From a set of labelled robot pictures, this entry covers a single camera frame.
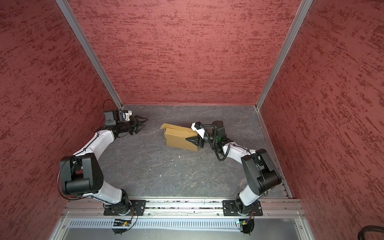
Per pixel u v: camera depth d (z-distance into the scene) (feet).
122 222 2.37
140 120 2.61
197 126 2.33
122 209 2.24
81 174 1.45
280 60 3.03
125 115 2.48
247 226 2.31
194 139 2.49
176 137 2.67
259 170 1.62
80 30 2.60
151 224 2.54
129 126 2.53
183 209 2.49
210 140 2.47
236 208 2.21
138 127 2.65
